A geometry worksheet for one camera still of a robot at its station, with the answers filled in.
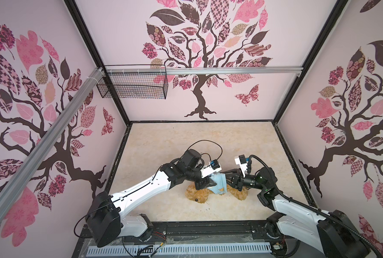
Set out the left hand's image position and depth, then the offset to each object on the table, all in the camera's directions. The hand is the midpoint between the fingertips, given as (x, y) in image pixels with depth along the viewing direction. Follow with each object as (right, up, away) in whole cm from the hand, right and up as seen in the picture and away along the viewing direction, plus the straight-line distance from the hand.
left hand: (212, 181), depth 74 cm
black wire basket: (-45, +55, +21) cm, 74 cm away
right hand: (+4, +3, -2) cm, 6 cm away
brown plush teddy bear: (-5, -7, +1) cm, 8 cm away
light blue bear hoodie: (+3, +2, -4) cm, 6 cm away
